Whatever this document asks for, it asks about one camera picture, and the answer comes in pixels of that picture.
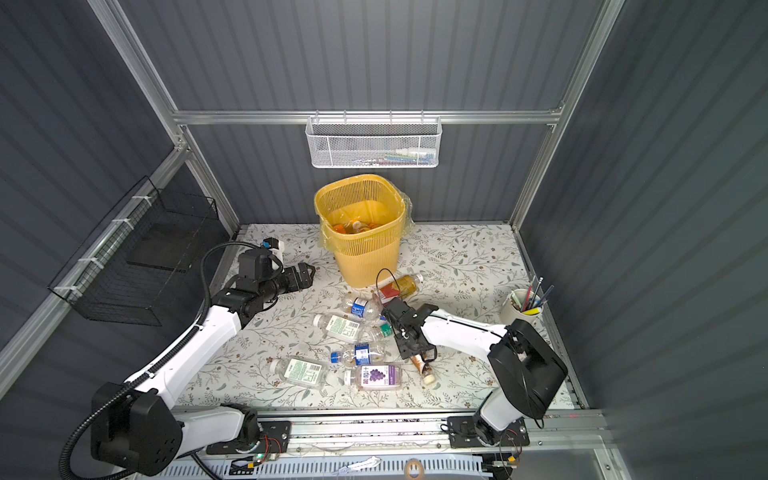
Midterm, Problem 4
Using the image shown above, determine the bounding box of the tape roll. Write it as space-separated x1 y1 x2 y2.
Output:
404 458 425 480

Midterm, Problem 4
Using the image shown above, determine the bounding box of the yellow bin liner bag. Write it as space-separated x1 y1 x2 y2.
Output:
314 174 412 256

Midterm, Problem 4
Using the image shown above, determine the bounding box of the green label bottle lower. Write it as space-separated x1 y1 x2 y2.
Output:
269 357 328 389

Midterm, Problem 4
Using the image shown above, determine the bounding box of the black corrugated cable hose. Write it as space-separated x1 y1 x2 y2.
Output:
58 241 265 480

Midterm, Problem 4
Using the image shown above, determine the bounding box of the black wire side basket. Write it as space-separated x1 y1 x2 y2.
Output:
48 183 226 327

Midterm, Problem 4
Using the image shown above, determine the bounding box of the blue label bottle upper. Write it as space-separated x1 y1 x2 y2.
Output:
343 296 383 321

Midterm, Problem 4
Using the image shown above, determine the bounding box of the blue label bottle lower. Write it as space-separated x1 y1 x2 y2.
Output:
330 343 386 368

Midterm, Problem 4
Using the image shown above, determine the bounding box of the brown coffee label bottle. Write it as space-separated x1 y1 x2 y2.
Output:
410 355 436 386

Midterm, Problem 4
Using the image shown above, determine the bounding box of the orange white label bottle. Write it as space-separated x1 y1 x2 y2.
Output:
347 220 379 234

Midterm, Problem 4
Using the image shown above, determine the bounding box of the white pen cup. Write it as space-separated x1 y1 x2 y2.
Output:
499 288 543 327

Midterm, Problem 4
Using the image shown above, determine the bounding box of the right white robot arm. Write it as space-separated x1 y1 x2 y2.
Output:
383 298 568 446

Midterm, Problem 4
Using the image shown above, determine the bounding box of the white wire wall basket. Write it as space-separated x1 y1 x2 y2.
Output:
305 116 443 169

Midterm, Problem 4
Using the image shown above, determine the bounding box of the floral table mat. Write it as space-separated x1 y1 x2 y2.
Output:
178 224 527 410

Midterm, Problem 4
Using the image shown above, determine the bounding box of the yellow plastic waste bin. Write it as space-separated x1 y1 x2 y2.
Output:
313 173 407 289

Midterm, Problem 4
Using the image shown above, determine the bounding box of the green label bottle upper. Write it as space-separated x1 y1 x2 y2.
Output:
312 314 362 343

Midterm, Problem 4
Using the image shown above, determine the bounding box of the red yellow tea bottle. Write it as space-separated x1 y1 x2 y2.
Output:
376 273 424 305

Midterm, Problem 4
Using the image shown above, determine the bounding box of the green label bottle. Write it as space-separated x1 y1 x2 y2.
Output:
269 357 328 389
312 314 362 343

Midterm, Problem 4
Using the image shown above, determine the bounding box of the white tube in basket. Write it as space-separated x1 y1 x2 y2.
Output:
395 147 437 161

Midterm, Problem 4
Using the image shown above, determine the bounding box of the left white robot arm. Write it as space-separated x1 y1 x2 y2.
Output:
58 238 316 479

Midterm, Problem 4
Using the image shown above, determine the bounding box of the purple grape label bottle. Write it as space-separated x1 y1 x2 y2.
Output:
344 364 402 391

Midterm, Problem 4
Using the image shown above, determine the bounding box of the blue label bottle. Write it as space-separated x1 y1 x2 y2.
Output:
330 343 386 368
343 296 383 321

